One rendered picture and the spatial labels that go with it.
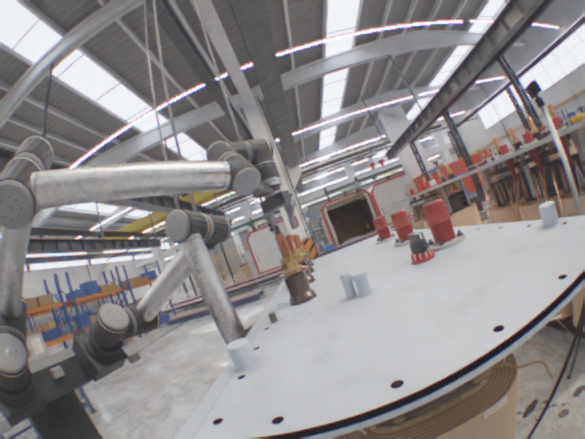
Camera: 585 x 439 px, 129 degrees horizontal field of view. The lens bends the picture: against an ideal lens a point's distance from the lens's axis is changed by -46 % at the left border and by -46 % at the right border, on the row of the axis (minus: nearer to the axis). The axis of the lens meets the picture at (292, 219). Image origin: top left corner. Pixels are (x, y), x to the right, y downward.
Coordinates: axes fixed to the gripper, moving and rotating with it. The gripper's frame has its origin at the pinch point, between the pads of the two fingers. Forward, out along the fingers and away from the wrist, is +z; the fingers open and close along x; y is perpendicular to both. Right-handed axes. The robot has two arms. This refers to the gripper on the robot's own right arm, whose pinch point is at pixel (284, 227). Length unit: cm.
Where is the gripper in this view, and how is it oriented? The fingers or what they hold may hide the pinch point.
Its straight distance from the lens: 102.8
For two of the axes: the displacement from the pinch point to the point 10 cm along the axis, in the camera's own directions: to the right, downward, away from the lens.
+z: 3.5, 9.3, -0.8
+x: -7.2, 3.3, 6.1
